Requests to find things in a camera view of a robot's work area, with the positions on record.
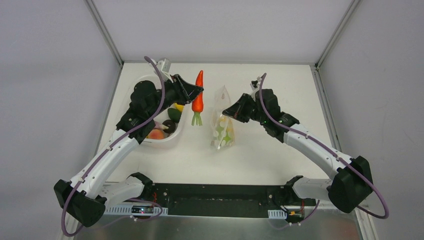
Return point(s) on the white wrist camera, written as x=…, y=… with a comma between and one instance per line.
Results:
x=255, y=85
x=162, y=69

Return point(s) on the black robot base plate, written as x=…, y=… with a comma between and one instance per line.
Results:
x=217, y=200

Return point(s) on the dark toy mangosteen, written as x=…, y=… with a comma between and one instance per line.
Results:
x=172, y=126

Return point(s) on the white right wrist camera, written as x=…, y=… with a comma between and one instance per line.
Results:
x=255, y=85

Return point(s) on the white plastic colander basket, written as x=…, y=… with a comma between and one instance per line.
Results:
x=170, y=140

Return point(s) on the orange toy carrot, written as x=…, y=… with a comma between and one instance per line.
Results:
x=197, y=105

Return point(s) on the toy peach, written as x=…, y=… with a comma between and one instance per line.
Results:
x=156, y=134

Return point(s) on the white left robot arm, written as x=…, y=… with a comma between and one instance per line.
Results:
x=84, y=196

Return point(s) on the clear polka dot zip bag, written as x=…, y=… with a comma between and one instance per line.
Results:
x=221, y=102

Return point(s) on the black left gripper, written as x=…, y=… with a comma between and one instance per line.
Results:
x=177, y=89

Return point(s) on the long yellow toy squash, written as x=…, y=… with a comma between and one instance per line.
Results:
x=179, y=107

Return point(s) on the dark green toy avocado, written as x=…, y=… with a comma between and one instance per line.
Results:
x=174, y=114

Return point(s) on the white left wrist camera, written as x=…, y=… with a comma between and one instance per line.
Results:
x=162, y=69

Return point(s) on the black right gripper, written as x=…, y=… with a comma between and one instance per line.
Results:
x=247, y=105

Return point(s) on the yellow toy pepper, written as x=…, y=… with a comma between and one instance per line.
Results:
x=223, y=122

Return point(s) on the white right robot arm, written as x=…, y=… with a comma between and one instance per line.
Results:
x=344, y=186

